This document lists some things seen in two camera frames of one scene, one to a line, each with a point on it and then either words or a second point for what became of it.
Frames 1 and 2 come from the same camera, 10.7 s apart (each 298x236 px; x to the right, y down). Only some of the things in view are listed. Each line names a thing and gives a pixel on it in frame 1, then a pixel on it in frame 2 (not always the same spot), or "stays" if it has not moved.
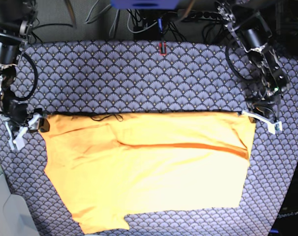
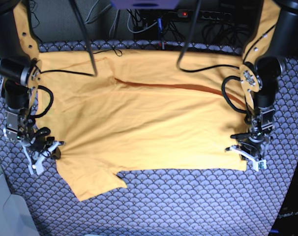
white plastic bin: (8, 218) stays
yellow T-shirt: (109, 165) -> (126, 110)
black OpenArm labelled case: (291, 220) stays
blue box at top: (147, 4) stays
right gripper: (266, 104) -> (262, 123)
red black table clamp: (161, 53) stays
